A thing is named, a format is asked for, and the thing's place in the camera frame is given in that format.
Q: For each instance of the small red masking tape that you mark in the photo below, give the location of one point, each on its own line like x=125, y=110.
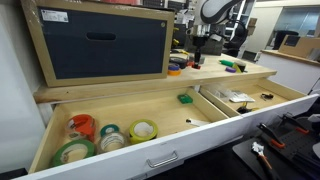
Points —
x=196, y=66

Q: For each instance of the green small block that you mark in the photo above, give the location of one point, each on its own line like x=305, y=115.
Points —
x=185, y=98

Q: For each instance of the black yellow hazard tape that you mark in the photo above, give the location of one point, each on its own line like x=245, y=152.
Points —
x=239, y=66

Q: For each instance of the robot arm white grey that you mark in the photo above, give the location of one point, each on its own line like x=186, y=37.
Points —
x=208, y=13

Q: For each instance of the black metal clamp bracket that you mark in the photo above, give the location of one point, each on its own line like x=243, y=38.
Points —
x=267, y=96

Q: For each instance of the clear tape roll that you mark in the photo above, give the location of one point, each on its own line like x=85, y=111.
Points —
x=111, y=141

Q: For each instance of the orange tape roll flat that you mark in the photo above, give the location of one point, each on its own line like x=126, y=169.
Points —
x=190, y=63

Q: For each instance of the green plastic tube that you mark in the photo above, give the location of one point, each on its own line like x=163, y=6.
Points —
x=226, y=63

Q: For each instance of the cardboard box on counter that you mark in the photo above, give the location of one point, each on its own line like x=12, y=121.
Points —
x=299, y=46

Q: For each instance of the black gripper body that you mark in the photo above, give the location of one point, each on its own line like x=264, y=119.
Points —
x=200, y=34

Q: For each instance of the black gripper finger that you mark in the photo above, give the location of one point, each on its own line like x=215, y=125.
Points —
x=196, y=56
x=199, y=54

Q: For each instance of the green tape roll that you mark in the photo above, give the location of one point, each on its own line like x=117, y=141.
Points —
x=73, y=151

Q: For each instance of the silver foil bag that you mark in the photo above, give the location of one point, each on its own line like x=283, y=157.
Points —
x=237, y=96

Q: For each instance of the metal drawer handle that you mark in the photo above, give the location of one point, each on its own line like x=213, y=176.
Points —
x=162, y=159

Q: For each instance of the orange tape dispenser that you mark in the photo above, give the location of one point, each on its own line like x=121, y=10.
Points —
x=81, y=126

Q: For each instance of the black orange clamp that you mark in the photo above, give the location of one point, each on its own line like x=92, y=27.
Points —
x=298, y=126
x=274, y=138

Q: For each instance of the white paper strip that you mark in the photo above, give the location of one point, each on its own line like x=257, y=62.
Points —
x=197, y=123

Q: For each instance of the yellow tape roll in drawer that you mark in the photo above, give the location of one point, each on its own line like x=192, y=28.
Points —
x=142, y=130

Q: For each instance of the grey duct tape roll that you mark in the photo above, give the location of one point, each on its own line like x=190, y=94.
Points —
x=202, y=59

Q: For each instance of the white wooden open drawer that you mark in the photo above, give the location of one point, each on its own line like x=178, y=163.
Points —
x=163, y=108

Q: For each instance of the teal tape roll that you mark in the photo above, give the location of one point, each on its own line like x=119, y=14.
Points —
x=109, y=129

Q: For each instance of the clear plastic tray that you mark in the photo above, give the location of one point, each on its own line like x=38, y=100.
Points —
x=220, y=92

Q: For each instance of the purple tape roll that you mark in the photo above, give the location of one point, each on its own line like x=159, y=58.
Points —
x=230, y=69

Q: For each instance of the black tape roll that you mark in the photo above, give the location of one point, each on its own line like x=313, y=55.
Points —
x=180, y=61

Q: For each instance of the black yellow spring clamp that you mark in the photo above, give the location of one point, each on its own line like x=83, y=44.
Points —
x=244, y=109

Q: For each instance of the orange blue tape stack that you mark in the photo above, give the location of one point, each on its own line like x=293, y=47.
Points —
x=174, y=69

